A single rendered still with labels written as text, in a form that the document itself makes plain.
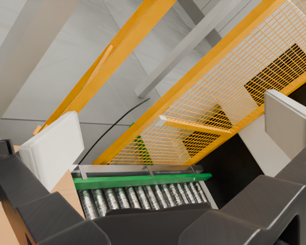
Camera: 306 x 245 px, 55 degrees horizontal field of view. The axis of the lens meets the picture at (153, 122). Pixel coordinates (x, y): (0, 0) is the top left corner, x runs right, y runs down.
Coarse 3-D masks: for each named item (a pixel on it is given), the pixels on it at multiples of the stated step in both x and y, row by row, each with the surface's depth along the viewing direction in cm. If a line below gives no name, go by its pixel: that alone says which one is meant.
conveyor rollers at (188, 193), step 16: (80, 192) 163; (96, 192) 169; (112, 192) 176; (128, 192) 188; (144, 192) 197; (160, 192) 208; (176, 192) 221; (192, 192) 241; (112, 208) 171; (144, 208) 190
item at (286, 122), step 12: (264, 96) 19; (276, 96) 17; (264, 108) 20; (276, 108) 17; (288, 108) 15; (300, 108) 14; (276, 120) 17; (288, 120) 15; (300, 120) 14; (276, 132) 18; (288, 132) 16; (300, 132) 14; (288, 144) 16; (300, 144) 14; (288, 156) 16
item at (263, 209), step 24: (288, 168) 9; (240, 192) 8; (264, 192) 7; (288, 192) 7; (216, 216) 6; (240, 216) 7; (264, 216) 6; (288, 216) 7; (192, 240) 6; (216, 240) 6; (240, 240) 6; (264, 240) 6; (288, 240) 8
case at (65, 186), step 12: (60, 180) 106; (72, 180) 109; (60, 192) 102; (72, 192) 106; (0, 204) 86; (72, 204) 103; (0, 216) 84; (84, 216) 103; (0, 228) 82; (0, 240) 80; (12, 240) 82
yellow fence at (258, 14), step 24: (264, 0) 129; (240, 24) 135; (216, 48) 142; (240, 48) 147; (288, 48) 168; (192, 72) 149; (168, 96) 157; (216, 96) 180; (144, 120) 167; (168, 120) 180; (192, 120) 194; (240, 120) 230; (120, 144) 177; (192, 144) 230; (216, 144) 252
